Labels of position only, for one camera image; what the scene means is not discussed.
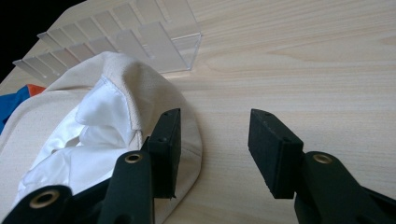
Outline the clear acrylic rack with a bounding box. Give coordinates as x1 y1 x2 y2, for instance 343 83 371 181
12 0 203 86

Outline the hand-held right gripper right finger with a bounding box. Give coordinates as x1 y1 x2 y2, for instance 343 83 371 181
247 108 390 224

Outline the blue cap with orange strap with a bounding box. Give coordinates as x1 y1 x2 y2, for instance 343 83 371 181
0 83 47 134

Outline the beige cap with white lining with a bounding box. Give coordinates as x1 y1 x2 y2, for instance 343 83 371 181
0 50 204 224

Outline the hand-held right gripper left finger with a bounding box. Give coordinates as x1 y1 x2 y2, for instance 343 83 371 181
97 107 182 224

